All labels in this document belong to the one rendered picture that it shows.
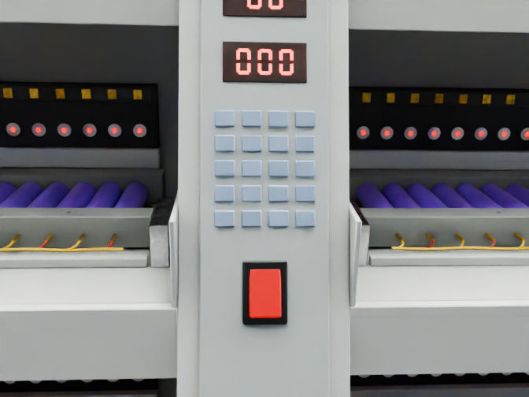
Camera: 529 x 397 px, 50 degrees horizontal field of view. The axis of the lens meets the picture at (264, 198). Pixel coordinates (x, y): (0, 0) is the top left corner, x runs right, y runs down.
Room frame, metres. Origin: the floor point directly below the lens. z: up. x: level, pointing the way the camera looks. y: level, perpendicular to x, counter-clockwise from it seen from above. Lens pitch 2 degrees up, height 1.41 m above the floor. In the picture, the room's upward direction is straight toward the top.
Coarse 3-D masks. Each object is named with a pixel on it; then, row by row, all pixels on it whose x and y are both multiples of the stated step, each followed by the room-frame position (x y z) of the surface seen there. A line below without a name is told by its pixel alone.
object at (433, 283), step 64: (384, 128) 0.48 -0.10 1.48; (448, 128) 0.48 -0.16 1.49; (512, 128) 0.49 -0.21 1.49; (384, 192) 0.46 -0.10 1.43; (448, 192) 0.44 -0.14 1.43; (512, 192) 0.46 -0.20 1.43; (384, 256) 0.36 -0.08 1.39; (448, 256) 0.36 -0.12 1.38; (512, 256) 0.36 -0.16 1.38; (384, 320) 0.32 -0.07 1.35; (448, 320) 0.32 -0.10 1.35; (512, 320) 0.32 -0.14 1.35
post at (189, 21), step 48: (192, 0) 0.31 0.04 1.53; (336, 0) 0.31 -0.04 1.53; (192, 48) 0.31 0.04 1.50; (336, 48) 0.31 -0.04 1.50; (192, 96) 0.31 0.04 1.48; (336, 96) 0.31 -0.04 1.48; (192, 144) 0.31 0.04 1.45; (336, 144) 0.31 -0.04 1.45; (192, 192) 0.31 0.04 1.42; (336, 192) 0.31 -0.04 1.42; (192, 240) 0.31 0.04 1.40; (336, 240) 0.31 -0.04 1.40; (192, 288) 0.31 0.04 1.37; (336, 288) 0.31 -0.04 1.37; (192, 336) 0.31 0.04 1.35; (336, 336) 0.31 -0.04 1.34; (192, 384) 0.31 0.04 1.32; (336, 384) 0.31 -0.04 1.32
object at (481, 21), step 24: (360, 0) 0.32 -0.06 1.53; (384, 0) 0.32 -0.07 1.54; (408, 0) 0.33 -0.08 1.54; (432, 0) 0.33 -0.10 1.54; (456, 0) 0.33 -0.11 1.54; (480, 0) 0.33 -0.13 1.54; (504, 0) 0.33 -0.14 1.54; (528, 0) 0.33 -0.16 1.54; (360, 24) 0.33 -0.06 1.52; (384, 24) 0.33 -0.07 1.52; (408, 24) 0.33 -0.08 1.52; (432, 24) 0.33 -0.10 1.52; (456, 24) 0.33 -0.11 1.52; (480, 24) 0.33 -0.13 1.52; (504, 24) 0.33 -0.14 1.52; (528, 24) 0.33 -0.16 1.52
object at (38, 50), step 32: (0, 32) 0.50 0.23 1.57; (32, 32) 0.50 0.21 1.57; (64, 32) 0.50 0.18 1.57; (96, 32) 0.50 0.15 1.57; (128, 32) 0.50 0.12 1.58; (160, 32) 0.50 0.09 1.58; (352, 32) 0.52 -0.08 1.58; (384, 32) 0.52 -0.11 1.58; (416, 32) 0.52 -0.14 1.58; (448, 32) 0.52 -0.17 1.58; (480, 32) 0.52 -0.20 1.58; (512, 32) 0.52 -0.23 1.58; (0, 64) 0.50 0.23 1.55; (32, 64) 0.50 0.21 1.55; (64, 64) 0.50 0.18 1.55; (96, 64) 0.50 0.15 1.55; (128, 64) 0.50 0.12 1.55; (160, 64) 0.50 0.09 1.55; (352, 64) 0.52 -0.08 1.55; (384, 64) 0.52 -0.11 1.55; (416, 64) 0.52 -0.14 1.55; (448, 64) 0.52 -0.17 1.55; (480, 64) 0.52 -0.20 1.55; (512, 64) 0.52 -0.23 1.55; (160, 96) 0.50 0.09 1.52; (160, 128) 0.51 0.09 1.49; (160, 384) 0.51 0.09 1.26
